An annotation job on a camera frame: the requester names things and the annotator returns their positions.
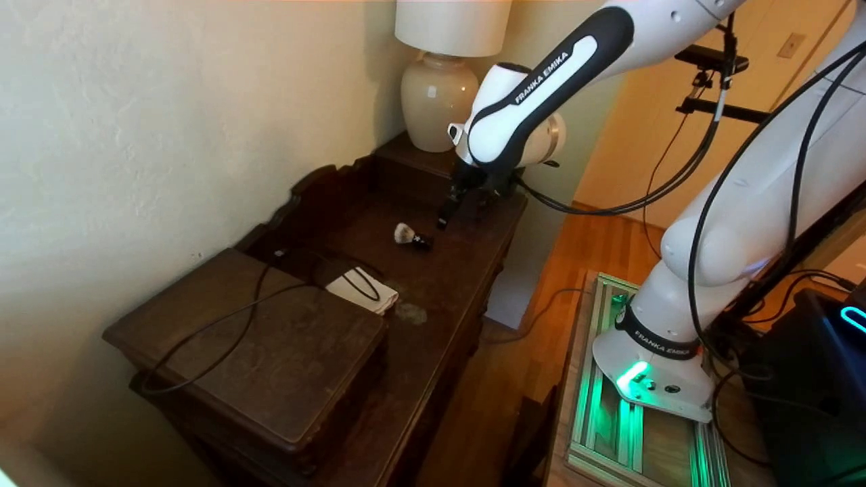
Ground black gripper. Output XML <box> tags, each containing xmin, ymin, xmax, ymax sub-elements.
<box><xmin>434</xmin><ymin>161</ymin><xmax>519</xmax><ymax>233</ymax></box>

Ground black handled shaving brush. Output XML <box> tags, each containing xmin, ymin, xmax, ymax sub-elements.
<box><xmin>389</xmin><ymin>219</ymin><xmax>437</xmax><ymax>254</ymax></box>

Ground aluminium robot base platform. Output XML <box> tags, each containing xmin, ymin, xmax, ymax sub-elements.
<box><xmin>545</xmin><ymin>268</ymin><xmax>737</xmax><ymax>487</ymax></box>

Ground cream ceramic lamp white shade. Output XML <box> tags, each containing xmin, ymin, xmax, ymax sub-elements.
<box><xmin>392</xmin><ymin>0</ymin><xmax>515</xmax><ymax>158</ymax></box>

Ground brown wooden table top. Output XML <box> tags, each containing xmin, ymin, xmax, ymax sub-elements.
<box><xmin>372</xmin><ymin>130</ymin><xmax>515</xmax><ymax>225</ymax></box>

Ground dark wooden dresser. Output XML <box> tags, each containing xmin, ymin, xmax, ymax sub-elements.
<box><xmin>100</xmin><ymin>130</ymin><xmax>531</xmax><ymax>487</ymax></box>

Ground white paper notepad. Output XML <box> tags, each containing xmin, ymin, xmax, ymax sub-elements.
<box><xmin>323</xmin><ymin>265</ymin><xmax>403</xmax><ymax>319</ymax></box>

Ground black computer with blue light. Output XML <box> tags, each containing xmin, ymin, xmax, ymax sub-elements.
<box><xmin>745</xmin><ymin>285</ymin><xmax>866</xmax><ymax>487</ymax></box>

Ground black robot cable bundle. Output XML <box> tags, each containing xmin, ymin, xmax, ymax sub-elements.
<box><xmin>512</xmin><ymin>13</ymin><xmax>866</xmax><ymax>344</ymax></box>

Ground thin grey floor cord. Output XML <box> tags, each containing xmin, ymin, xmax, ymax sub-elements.
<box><xmin>481</xmin><ymin>285</ymin><xmax>589</xmax><ymax>350</ymax></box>

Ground dark wooden box with cord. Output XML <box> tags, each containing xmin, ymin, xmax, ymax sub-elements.
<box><xmin>100</xmin><ymin>246</ymin><xmax>392</xmax><ymax>487</ymax></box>

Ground thin black lamp cord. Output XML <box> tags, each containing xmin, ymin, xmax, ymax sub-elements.
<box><xmin>133</xmin><ymin>258</ymin><xmax>385</xmax><ymax>402</ymax></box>

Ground black camera stand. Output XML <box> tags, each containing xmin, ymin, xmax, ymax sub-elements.
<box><xmin>675</xmin><ymin>41</ymin><xmax>772</xmax><ymax>128</ymax></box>

